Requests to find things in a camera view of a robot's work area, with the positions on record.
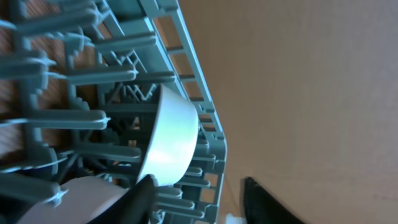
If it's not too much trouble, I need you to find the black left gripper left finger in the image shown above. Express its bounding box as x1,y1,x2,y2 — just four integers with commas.
88,175,157,224

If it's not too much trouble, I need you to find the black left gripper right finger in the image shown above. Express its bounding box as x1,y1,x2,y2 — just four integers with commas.
241,177,305,224

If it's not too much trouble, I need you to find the pink bowl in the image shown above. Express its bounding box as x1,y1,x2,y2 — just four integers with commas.
17,176,127,224

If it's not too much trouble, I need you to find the grey bowl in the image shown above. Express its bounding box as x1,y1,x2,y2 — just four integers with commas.
137,85,199,187

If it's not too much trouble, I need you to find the grey plastic dish rack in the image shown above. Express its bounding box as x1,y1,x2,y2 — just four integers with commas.
1,0,227,223

